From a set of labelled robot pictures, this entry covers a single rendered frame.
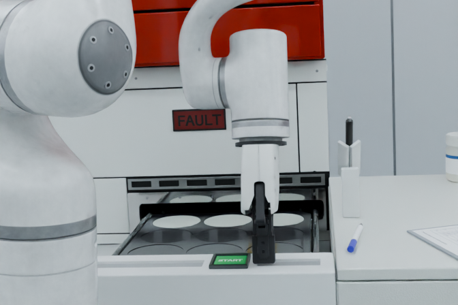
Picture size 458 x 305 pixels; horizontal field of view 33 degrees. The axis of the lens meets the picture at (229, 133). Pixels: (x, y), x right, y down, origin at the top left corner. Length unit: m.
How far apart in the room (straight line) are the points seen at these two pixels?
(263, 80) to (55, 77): 0.43
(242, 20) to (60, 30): 0.92
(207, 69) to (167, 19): 0.53
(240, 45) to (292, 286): 0.35
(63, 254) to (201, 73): 0.42
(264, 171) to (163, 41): 0.63
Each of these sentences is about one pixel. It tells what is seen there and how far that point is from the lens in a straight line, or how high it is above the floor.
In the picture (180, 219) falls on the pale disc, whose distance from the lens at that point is 1.63.
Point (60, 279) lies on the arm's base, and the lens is 0.79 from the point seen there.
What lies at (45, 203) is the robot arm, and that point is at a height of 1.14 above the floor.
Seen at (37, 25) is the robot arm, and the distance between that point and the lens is 0.73.
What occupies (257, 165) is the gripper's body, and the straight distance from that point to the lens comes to 1.06.
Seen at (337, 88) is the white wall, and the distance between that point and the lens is 3.14.
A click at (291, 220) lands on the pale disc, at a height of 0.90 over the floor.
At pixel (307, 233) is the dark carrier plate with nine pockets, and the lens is 1.48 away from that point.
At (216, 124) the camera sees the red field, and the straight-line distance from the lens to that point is 1.67.
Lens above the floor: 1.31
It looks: 8 degrees down
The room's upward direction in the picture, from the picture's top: 3 degrees counter-clockwise
